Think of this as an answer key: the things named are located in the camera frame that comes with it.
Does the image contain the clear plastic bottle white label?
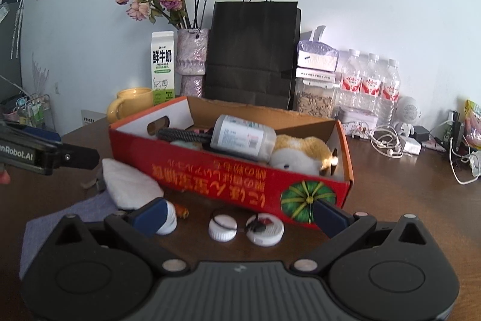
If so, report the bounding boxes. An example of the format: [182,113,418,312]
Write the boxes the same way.
[208,114,277,162]

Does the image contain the black power adapter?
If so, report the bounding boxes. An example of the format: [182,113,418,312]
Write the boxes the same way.
[413,126,431,144]

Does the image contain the black upright device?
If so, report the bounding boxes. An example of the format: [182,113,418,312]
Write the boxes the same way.
[445,110,467,158]

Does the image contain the white cable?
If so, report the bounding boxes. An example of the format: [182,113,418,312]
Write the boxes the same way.
[449,140,481,186]

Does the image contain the metal wire rack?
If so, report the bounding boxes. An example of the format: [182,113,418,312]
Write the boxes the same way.
[0,93,51,130]

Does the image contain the white padded pouch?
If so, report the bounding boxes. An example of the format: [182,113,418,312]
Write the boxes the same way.
[101,158,165,211]

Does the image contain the clear water bottle red label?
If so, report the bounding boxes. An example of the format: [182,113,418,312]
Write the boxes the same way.
[338,49,363,112]
[361,53,384,115]
[379,58,401,119]

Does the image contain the colourful snack packet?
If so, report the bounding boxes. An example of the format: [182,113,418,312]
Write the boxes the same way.
[463,100,481,149]

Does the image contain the white flat box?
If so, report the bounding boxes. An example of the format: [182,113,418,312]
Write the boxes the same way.
[295,67,337,82]

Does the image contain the black braided cable coil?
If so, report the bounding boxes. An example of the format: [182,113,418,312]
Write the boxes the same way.
[156,127,213,147]

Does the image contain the yellow mug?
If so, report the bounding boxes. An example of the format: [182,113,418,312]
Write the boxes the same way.
[107,88,155,124]

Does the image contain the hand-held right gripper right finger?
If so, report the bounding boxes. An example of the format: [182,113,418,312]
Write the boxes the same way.
[313,199,427,276]

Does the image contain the black paper bag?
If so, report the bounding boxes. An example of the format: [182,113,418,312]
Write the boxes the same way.
[203,0,301,111]

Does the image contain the white charger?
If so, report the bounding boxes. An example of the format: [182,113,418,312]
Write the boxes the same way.
[400,138,423,156]

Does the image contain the clear jar of seeds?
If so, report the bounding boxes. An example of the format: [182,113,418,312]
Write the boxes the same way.
[294,78,336,119]

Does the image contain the white earphones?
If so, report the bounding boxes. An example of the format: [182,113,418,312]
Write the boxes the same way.
[370,125,404,157]

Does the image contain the white bottle cap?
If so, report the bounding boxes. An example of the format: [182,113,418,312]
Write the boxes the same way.
[208,215,238,242]
[156,201,178,235]
[246,215,285,247]

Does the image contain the white milk carton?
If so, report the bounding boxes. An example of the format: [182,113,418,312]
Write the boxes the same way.
[151,31,176,107]

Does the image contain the red cardboard box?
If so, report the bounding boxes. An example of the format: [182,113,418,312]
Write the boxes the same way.
[108,95,354,229]

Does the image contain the pink textured vase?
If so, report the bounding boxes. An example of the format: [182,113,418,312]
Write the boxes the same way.
[176,28,210,98]

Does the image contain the white printed tin box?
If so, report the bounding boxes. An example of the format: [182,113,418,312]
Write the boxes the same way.
[335,106,379,137]

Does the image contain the white plastic box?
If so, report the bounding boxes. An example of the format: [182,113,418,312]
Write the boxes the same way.
[169,140,204,151]

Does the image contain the dark grey panel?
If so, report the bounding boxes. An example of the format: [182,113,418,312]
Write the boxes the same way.
[0,0,25,98]

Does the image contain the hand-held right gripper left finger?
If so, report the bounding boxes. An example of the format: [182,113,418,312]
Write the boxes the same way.
[54,198,190,276]

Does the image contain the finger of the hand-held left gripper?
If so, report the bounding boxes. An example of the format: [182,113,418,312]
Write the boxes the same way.
[8,122,61,143]
[53,144,100,171]

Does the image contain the purple wrapped tissue pack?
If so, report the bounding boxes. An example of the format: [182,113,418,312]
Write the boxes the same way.
[297,40,339,73]

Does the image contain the sheep plush toy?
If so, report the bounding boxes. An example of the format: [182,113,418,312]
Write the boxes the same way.
[270,134,337,177]

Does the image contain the blue-grey fabric cloth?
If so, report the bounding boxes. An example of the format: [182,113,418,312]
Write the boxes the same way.
[19,193,126,278]

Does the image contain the dried lavender bunch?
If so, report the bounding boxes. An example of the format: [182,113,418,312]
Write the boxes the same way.
[32,52,49,96]

